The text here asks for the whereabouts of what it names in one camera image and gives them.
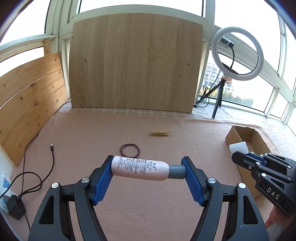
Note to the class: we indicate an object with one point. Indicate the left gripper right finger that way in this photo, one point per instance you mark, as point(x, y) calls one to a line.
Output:
point(243, 222)

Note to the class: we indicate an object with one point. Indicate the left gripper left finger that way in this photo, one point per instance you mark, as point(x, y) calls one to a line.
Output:
point(53, 218)

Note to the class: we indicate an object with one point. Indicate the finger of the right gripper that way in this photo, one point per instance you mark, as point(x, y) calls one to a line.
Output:
point(261, 174)
point(270, 157)

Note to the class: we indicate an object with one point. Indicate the pink bottle grey cap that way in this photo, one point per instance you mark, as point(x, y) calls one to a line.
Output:
point(146, 169)

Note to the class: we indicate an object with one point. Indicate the wooden clothespin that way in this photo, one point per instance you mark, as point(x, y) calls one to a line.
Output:
point(159, 133)

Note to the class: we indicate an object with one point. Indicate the small white cap piece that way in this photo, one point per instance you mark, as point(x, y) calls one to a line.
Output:
point(239, 147)

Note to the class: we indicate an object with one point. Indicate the person's right hand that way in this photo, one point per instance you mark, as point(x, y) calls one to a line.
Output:
point(277, 223)

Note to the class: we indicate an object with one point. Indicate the cardboard box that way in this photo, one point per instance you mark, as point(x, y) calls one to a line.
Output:
point(258, 142)

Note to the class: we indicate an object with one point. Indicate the black charger plug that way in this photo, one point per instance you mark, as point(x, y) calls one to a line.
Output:
point(15, 207)

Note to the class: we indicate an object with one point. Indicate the black tripod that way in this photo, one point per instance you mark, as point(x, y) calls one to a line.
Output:
point(207, 93)

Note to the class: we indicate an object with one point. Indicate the pine slatted headboard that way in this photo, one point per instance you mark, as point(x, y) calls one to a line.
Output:
point(30, 95)

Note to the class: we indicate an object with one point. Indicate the large wooden board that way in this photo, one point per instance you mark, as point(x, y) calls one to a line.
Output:
point(139, 61)

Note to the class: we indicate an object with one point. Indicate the white wall power strip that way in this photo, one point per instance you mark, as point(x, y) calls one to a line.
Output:
point(5, 192)

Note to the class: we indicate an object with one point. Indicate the white ring light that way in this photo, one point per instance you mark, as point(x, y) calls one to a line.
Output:
point(242, 53)

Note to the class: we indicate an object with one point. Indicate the webcam on ring light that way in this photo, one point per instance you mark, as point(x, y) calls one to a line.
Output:
point(226, 42)

